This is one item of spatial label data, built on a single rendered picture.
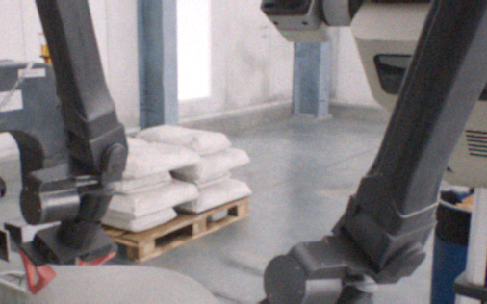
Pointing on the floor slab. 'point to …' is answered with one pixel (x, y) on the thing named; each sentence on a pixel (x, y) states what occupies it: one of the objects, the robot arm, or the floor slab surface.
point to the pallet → (137, 248)
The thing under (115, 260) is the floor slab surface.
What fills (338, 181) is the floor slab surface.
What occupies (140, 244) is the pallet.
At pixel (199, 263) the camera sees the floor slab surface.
